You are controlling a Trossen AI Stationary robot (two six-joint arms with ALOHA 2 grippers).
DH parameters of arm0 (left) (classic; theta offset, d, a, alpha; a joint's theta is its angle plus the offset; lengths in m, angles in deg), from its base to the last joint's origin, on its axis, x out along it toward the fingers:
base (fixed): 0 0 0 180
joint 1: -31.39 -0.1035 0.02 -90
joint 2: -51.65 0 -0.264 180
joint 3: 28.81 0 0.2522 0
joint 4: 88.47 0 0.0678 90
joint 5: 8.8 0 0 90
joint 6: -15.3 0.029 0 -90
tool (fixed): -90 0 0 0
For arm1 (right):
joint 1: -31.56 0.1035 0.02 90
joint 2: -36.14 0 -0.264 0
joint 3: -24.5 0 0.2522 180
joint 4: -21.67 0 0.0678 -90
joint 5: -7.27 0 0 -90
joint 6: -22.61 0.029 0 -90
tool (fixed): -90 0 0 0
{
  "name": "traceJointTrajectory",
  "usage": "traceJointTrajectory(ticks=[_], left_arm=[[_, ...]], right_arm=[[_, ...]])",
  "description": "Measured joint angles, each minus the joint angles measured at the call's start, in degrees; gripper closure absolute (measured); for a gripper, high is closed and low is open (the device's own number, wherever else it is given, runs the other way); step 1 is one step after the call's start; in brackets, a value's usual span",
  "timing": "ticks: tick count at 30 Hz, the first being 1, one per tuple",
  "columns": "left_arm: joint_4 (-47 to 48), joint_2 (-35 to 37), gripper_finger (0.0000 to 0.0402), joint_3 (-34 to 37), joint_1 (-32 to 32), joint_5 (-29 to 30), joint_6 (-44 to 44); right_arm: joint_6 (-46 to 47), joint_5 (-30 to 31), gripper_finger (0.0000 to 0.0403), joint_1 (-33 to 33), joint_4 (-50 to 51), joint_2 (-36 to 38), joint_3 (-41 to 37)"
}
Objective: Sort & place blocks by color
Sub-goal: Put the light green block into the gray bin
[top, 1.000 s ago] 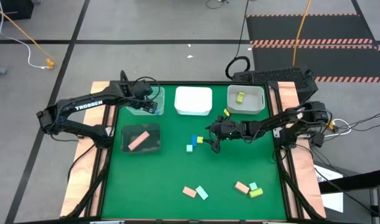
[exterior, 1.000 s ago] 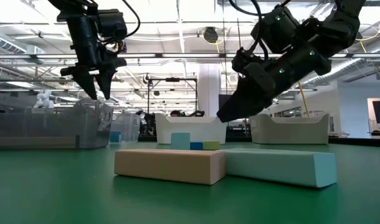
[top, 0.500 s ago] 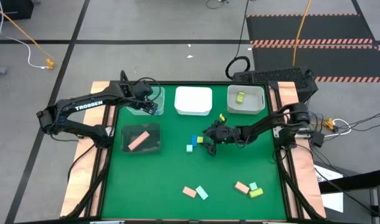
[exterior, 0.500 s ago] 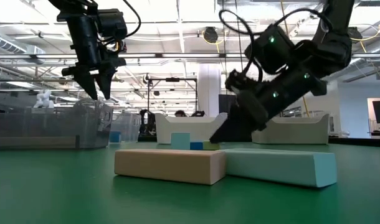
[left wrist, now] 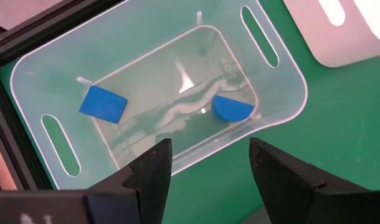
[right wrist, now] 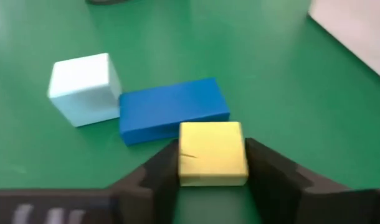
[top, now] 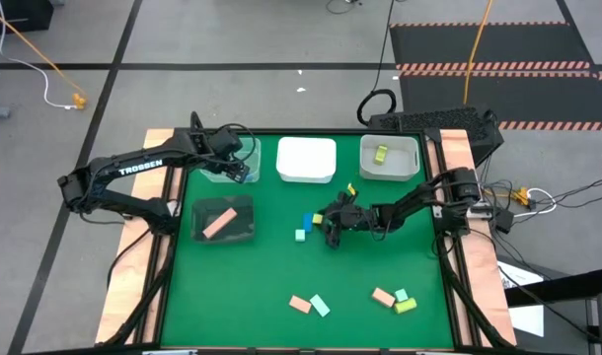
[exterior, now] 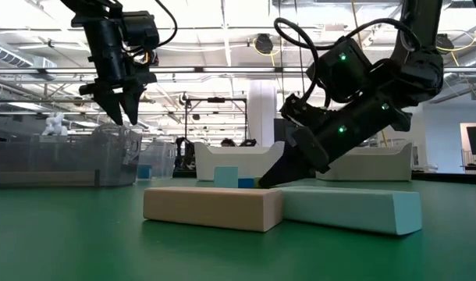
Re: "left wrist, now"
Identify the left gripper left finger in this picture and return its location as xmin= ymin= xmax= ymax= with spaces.
xmin=85 ymin=138 xmax=173 ymax=224

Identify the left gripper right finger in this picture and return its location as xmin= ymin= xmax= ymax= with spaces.
xmin=248 ymin=137 xmax=380 ymax=224

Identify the blue rectangular block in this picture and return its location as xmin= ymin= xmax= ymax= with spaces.
xmin=78 ymin=85 xmax=128 ymax=124

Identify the blue half-cylinder block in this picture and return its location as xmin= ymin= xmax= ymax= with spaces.
xmin=211 ymin=95 xmax=255 ymax=123

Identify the green table mat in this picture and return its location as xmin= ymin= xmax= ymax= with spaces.
xmin=0 ymin=0 xmax=380 ymax=224

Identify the clear plastic bin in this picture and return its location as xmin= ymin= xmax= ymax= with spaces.
xmin=9 ymin=0 xmax=309 ymax=190

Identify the white plastic bin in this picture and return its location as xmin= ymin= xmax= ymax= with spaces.
xmin=282 ymin=0 xmax=380 ymax=68

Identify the black metal table frame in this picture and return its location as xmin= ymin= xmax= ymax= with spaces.
xmin=0 ymin=0 xmax=125 ymax=190

